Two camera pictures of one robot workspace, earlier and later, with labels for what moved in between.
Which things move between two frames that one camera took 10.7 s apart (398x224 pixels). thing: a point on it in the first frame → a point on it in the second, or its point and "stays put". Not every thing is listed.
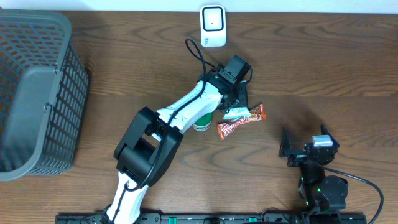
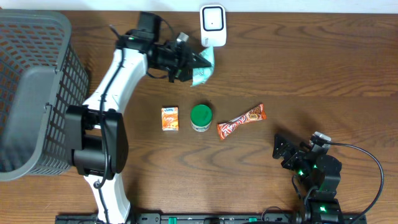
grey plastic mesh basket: (43, 91) stays put
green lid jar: (203, 122) stays put
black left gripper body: (242, 101) → (177, 60)
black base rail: (310, 218) stays put
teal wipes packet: (237, 112) → (201, 74)
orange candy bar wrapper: (257, 114) stays put
